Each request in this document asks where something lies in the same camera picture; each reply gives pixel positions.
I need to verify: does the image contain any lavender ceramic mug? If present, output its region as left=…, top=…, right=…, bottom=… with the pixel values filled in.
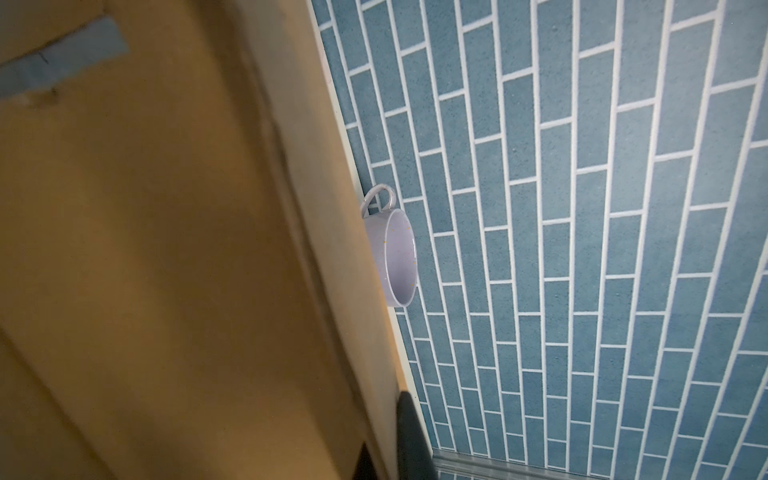
left=360, top=184, right=418, bottom=308

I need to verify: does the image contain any brown cardboard box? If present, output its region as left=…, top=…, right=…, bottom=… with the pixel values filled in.
left=1, top=1, right=403, bottom=479

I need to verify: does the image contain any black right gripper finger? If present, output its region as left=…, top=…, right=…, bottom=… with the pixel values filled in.
left=396, top=391, right=438, bottom=480

